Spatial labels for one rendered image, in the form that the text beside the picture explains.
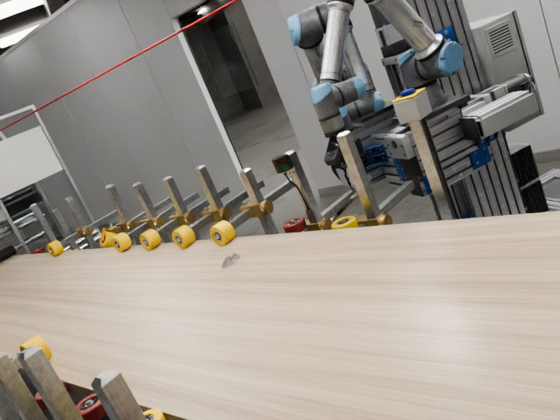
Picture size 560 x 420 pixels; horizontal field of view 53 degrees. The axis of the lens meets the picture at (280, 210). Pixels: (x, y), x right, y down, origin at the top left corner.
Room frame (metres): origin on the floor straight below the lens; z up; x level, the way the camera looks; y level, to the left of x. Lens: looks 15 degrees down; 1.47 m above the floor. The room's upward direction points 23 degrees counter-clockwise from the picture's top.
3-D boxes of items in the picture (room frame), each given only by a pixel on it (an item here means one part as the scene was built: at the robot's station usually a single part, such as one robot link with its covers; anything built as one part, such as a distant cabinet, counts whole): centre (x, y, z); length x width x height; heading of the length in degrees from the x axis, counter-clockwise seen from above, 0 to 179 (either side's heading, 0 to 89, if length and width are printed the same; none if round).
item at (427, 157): (1.53, -0.45, 0.92); 0.05 x 0.05 x 0.45; 42
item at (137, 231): (2.72, 0.55, 0.95); 0.50 x 0.04 x 0.04; 132
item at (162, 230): (2.53, 0.38, 0.95); 0.50 x 0.04 x 0.04; 132
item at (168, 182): (2.46, 0.40, 0.91); 0.04 x 0.04 x 0.48; 42
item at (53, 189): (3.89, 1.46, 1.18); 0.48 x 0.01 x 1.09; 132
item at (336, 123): (1.85, -0.27, 1.17); 0.08 x 0.08 x 0.05
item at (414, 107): (1.53, -0.45, 1.18); 0.07 x 0.07 x 0.08; 42
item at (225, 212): (2.29, 0.25, 0.94); 0.14 x 0.06 x 0.05; 42
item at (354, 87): (1.91, -0.36, 1.25); 0.11 x 0.11 x 0.08; 22
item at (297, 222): (1.89, -0.03, 0.85); 0.08 x 0.08 x 0.11
